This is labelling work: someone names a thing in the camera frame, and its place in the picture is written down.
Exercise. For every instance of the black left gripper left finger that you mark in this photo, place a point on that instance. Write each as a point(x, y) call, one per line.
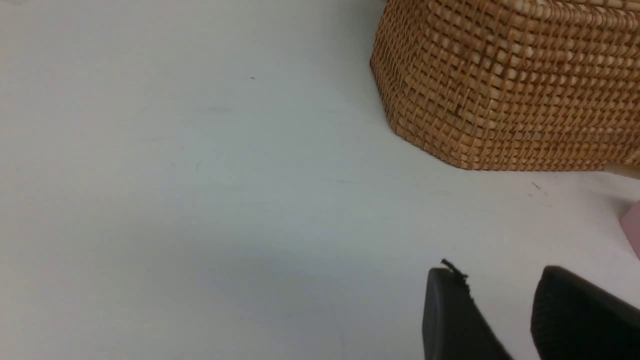
point(453, 328)

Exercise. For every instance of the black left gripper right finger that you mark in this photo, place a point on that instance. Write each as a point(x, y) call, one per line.
point(574, 319)

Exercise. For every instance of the pink foam cube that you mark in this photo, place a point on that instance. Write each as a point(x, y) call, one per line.
point(630, 225)

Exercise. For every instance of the woven rattan basket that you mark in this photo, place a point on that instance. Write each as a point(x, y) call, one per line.
point(512, 85)

